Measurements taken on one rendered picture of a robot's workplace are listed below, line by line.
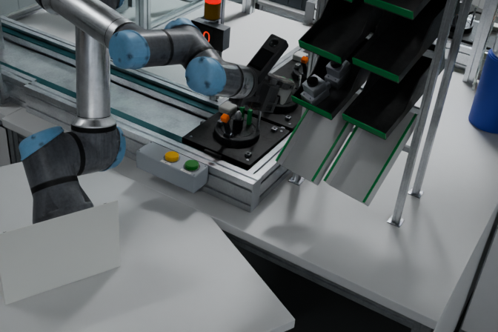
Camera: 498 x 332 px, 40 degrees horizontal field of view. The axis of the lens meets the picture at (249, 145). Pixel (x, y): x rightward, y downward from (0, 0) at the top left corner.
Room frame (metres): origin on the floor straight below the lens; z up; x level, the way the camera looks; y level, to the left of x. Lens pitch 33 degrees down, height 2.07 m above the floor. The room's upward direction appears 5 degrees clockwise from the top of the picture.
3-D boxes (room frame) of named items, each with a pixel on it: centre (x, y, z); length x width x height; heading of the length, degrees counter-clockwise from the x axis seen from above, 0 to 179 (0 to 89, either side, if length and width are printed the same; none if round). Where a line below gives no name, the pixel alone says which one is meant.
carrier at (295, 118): (1.97, -0.08, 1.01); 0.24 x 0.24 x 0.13; 61
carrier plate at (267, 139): (1.75, 0.04, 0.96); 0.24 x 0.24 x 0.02; 61
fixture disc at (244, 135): (1.75, 0.04, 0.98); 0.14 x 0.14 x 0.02
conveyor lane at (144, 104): (1.91, 0.29, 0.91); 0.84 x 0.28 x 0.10; 61
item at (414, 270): (2.14, -0.17, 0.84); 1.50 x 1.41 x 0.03; 61
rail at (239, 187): (1.74, 0.35, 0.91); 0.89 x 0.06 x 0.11; 61
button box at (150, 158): (1.60, 0.22, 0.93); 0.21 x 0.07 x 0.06; 61
